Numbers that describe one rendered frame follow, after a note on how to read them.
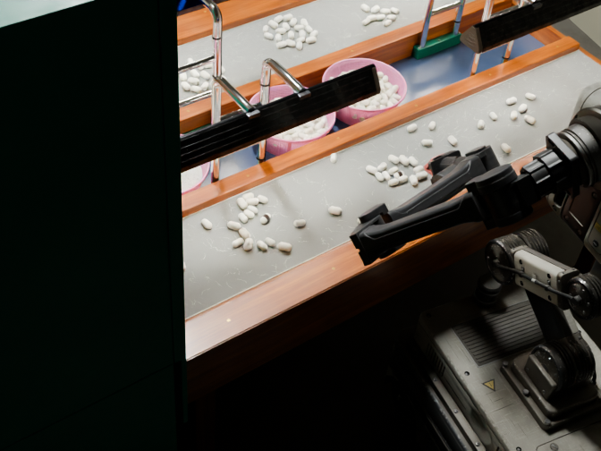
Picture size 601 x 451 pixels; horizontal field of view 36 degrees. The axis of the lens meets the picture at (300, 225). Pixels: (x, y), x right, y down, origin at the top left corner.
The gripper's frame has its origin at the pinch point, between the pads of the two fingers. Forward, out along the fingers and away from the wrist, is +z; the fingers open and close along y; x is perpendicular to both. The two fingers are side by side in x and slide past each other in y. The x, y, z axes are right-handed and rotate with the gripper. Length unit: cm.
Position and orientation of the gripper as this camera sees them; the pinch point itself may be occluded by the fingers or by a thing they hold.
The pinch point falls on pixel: (427, 167)
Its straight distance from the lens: 251.2
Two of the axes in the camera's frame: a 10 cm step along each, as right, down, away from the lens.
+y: -8.2, 3.6, -4.5
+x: 3.0, 9.3, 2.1
